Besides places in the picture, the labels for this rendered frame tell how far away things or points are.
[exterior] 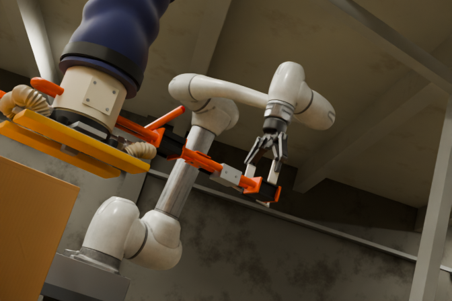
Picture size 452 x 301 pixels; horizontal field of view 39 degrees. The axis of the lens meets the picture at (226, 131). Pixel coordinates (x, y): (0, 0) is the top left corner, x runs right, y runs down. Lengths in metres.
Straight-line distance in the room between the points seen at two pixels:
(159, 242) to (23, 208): 1.09
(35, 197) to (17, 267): 0.15
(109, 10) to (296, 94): 0.67
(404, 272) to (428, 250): 6.48
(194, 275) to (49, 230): 9.03
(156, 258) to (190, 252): 7.99
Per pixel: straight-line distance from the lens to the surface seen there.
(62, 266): 2.28
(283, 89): 2.04
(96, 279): 2.27
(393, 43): 4.85
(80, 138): 1.56
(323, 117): 2.16
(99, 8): 1.75
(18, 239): 1.43
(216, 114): 2.54
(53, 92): 1.69
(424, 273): 4.87
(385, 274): 11.24
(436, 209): 4.98
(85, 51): 1.68
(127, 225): 2.37
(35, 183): 1.44
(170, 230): 2.47
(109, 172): 1.79
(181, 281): 10.40
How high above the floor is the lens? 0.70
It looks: 19 degrees up
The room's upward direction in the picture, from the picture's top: 17 degrees clockwise
